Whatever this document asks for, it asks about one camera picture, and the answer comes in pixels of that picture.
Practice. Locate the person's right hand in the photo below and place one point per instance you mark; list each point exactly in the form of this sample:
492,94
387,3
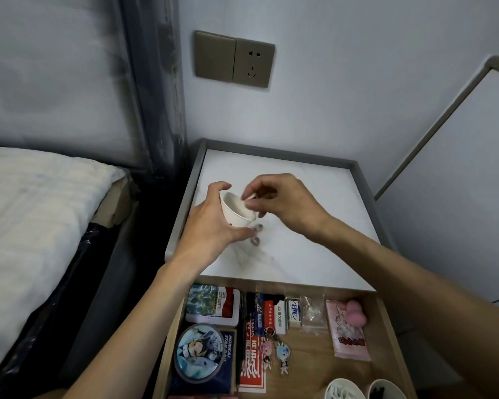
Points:
291,203

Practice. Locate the person's left hand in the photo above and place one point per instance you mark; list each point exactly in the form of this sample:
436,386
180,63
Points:
203,232

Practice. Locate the person's right thumb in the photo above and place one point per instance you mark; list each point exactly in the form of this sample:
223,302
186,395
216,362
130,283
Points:
264,197

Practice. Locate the person's left thumb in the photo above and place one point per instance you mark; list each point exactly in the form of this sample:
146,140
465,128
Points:
242,233

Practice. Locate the small white stick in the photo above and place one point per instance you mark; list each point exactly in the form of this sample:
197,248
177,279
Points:
250,198

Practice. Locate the white paper cup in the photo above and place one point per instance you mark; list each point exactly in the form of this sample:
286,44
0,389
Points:
233,209

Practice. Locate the person's right forearm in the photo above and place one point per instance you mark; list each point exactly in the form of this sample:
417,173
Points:
420,303

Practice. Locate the person's left forearm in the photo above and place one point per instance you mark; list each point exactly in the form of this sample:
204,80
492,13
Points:
133,332

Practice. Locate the grey nightstand with marble top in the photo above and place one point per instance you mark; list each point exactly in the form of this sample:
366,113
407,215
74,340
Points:
307,228

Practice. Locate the blue and red box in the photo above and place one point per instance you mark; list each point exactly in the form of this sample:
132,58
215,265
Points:
261,309

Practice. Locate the white and green box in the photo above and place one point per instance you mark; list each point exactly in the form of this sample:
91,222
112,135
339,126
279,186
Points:
280,317

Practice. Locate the small white eraser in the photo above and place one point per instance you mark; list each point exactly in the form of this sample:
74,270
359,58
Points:
293,313

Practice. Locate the clear plastic bag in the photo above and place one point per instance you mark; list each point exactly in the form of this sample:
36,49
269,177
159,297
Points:
314,313

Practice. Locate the round cartoon badge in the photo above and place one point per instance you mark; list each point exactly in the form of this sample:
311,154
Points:
199,348

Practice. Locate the red printed packet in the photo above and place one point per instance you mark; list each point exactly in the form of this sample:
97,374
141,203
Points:
251,361

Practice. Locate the brown cardboard piece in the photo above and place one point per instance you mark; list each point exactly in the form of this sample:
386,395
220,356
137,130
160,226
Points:
116,199

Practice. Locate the pink makeup sponge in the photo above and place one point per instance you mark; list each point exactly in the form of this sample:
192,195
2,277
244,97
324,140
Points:
353,311

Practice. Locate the dark blue box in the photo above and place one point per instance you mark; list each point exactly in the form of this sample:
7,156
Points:
228,369

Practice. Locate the wooden drawer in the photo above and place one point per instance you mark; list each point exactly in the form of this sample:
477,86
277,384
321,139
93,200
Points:
316,353

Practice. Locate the pink printed packet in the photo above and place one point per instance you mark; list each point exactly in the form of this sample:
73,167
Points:
349,340

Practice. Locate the white cup with sticks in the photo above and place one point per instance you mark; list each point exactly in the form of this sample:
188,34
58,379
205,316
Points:
343,390

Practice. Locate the white cabinet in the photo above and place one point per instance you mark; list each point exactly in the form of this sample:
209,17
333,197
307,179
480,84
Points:
453,195

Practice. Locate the black plastic sheet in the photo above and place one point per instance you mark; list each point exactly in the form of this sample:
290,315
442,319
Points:
54,311

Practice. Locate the white bed mattress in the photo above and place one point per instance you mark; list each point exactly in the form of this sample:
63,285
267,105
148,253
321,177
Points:
33,236

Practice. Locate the white cup with dark contents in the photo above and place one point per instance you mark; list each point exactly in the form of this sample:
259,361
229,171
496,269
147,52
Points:
386,391

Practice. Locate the grey padded headboard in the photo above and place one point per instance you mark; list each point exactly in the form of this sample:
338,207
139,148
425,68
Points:
66,78

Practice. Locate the bronze wall socket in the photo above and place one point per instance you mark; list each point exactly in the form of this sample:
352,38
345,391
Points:
253,63

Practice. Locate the bronze wall switch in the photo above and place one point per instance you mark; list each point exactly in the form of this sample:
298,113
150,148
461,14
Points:
214,56

